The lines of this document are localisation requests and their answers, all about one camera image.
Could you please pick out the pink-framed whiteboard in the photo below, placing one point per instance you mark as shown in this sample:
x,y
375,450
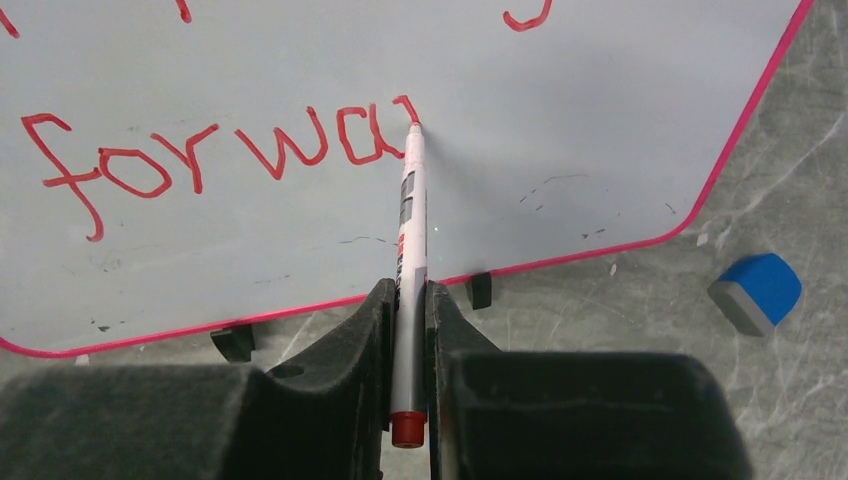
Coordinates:
x,y
169,167

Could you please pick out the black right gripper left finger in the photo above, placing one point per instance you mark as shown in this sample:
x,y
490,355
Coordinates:
x,y
318,415

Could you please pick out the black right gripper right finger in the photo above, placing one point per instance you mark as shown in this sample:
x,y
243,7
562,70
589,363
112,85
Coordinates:
x,y
496,414

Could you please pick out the blue eraser block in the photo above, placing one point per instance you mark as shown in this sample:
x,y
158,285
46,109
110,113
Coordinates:
x,y
756,293

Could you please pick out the black whiteboard foot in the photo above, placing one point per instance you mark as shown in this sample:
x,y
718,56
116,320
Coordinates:
x,y
479,289

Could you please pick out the red white marker pen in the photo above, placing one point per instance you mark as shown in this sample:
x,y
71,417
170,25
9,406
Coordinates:
x,y
408,411

